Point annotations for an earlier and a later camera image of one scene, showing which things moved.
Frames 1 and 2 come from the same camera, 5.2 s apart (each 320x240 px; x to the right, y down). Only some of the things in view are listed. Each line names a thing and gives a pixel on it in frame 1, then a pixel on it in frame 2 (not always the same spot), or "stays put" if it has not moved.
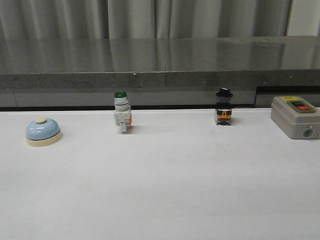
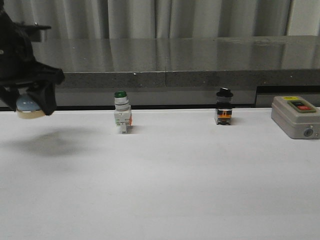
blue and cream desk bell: [42, 132] -> [27, 108]
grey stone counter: [156, 73] stays put
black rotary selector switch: [224, 107] stays put
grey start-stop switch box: [298, 118] stays put
